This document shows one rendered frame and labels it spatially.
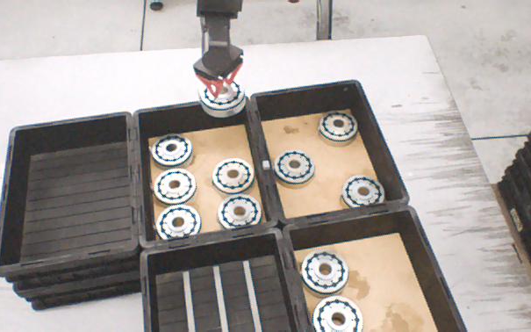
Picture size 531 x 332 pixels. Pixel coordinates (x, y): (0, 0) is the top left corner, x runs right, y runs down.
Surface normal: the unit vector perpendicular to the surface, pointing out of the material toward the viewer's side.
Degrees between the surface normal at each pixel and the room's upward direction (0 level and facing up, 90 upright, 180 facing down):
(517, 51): 0
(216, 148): 0
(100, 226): 0
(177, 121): 90
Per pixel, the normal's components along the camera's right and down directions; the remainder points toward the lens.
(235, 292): 0.00, -0.59
